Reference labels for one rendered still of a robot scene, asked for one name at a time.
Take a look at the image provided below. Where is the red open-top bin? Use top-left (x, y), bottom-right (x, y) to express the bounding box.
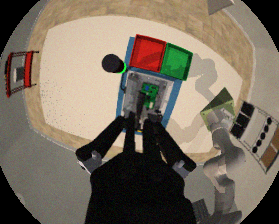
top-left (129, 34), bottom-right (166, 73)

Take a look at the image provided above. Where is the green bin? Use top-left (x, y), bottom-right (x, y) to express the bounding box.
top-left (159, 42), bottom-right (193, 81)

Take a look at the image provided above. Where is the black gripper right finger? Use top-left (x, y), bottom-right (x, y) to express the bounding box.
top-left (141, 106), bottom-right (196, 181)

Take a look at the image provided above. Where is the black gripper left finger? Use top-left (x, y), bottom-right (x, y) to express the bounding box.
top-left (75, 104), bottom-right (137, 180)

